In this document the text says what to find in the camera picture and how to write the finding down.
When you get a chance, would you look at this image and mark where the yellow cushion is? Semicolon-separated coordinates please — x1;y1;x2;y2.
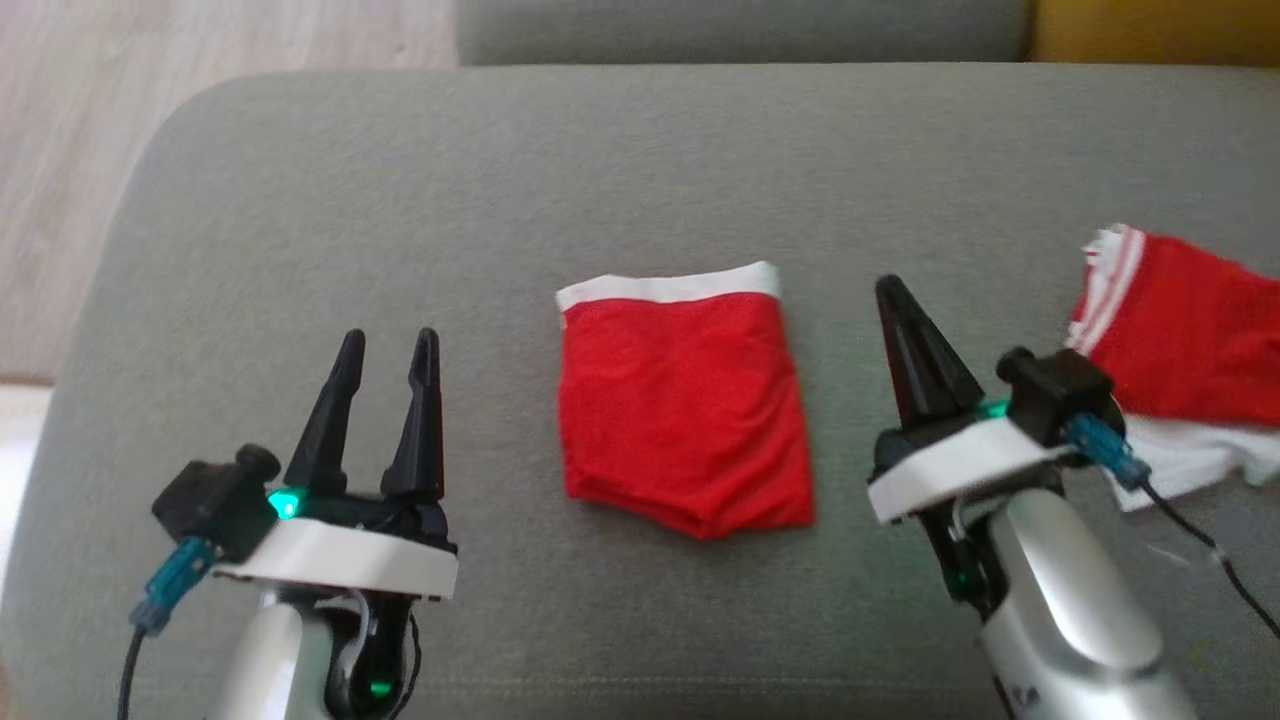
1028;0;1280;69

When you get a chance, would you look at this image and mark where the red basketball shorts number 23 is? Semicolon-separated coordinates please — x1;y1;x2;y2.
554;261;817;542

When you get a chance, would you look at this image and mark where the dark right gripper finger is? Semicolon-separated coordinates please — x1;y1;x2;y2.
875;276;927;434
892;276;987;427

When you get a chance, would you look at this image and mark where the grey sofa back cushion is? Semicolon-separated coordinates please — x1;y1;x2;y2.
455;0;1036;68

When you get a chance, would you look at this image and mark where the grey sofa seat cushion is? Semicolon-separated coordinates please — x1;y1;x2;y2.
0;62;1280;720

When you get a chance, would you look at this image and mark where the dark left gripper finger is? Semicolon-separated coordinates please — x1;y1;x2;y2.
284;329;367;497
379;327;445;498

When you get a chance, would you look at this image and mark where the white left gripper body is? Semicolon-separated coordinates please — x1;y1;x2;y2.
214;489;460;718

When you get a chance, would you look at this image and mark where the red and white Bulls jersey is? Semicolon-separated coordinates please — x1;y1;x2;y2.
1064;224;1280;513

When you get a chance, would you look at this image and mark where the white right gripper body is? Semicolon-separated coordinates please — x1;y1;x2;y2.
866;414;1077;622

